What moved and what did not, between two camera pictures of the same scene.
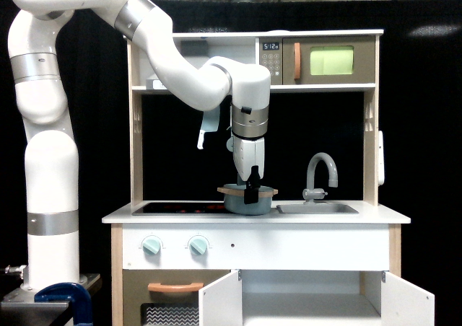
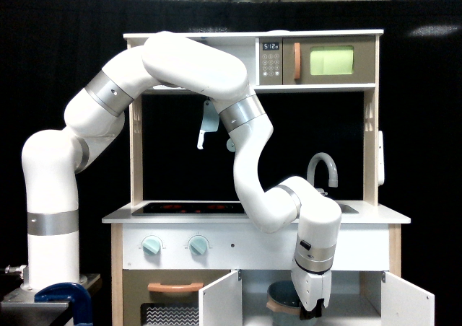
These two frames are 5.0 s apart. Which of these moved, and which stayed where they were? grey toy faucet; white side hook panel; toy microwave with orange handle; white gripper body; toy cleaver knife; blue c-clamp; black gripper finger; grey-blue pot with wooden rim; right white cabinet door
Moved: white gripper body; black gripper finger; grey-blue pot with wooden rim
Stayed: blue c-clamp; toy microwave with orange handle; grey toy faucet; toy cleaver knife; right white cabinet door; white side hook panel
